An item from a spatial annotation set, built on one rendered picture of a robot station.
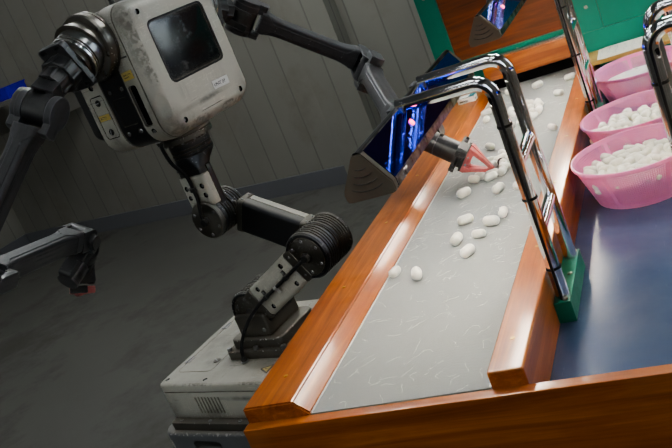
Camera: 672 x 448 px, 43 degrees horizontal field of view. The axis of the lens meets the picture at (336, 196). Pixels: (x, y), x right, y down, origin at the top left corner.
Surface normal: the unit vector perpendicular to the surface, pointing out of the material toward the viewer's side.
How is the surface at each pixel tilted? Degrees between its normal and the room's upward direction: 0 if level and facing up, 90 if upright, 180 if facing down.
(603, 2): 90
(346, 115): 90
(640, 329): 0
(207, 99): 90
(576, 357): 0
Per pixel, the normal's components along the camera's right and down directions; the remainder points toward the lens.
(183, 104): 0.79, -0.15
